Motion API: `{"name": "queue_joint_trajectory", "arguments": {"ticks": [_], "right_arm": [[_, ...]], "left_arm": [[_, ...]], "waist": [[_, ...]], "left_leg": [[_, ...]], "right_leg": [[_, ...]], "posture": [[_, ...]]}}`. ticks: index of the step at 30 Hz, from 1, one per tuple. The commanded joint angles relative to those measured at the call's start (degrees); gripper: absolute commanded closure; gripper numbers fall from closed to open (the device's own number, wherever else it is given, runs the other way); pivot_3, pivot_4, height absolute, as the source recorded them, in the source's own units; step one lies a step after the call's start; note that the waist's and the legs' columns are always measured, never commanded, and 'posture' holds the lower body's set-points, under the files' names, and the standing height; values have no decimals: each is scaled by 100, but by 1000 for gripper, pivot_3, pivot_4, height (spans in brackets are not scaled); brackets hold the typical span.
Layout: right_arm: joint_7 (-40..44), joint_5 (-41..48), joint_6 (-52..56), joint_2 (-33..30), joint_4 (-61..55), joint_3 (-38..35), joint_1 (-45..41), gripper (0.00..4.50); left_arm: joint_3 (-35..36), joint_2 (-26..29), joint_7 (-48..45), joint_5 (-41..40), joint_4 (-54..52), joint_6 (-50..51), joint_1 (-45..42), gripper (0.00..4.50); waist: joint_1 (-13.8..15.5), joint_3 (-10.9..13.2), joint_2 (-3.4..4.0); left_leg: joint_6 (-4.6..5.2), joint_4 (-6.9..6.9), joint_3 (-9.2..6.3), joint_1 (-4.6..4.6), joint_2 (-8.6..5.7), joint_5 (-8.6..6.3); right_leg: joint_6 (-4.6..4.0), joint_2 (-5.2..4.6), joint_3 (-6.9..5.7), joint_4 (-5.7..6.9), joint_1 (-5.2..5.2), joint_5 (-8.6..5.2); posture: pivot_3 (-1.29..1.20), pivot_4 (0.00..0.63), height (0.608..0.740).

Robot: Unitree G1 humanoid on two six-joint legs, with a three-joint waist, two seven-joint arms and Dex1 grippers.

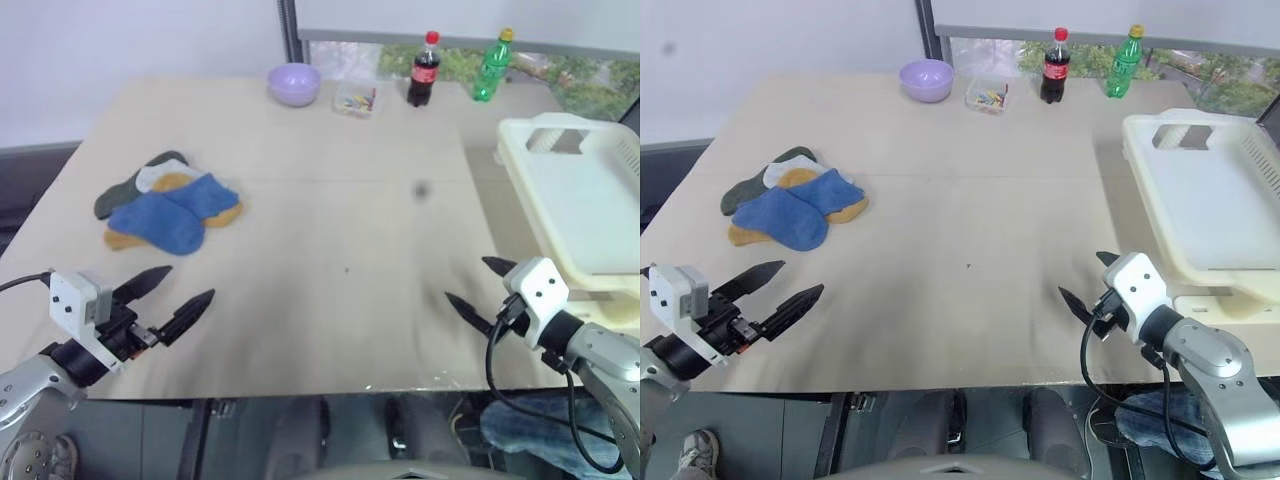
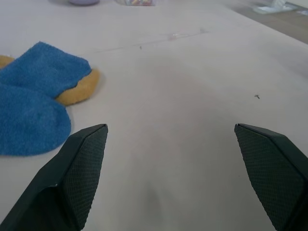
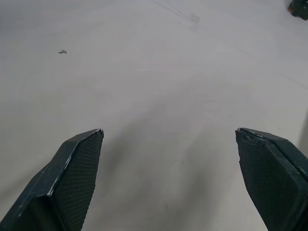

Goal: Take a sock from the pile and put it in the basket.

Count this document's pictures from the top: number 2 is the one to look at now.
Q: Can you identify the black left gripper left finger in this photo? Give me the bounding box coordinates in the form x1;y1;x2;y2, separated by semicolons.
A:
0;123;109;231

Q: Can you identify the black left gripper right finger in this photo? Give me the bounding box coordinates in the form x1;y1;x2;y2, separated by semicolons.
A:
234;123;308;231

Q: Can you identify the clear container with colourful items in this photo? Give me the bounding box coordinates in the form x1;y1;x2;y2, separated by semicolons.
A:
115;0;159;7

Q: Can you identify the blue fluffy sock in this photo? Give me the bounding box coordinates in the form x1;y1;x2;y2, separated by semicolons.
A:
0;41;92;157

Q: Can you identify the yellow fluffy sock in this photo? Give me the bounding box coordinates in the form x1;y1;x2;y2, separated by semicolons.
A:
0;54;101;107

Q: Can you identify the white plastic packet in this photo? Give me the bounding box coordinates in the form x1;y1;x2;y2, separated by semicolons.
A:
252;0;298;14

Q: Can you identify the purple bowl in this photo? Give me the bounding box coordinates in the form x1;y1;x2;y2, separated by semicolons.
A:
67;0;100;6

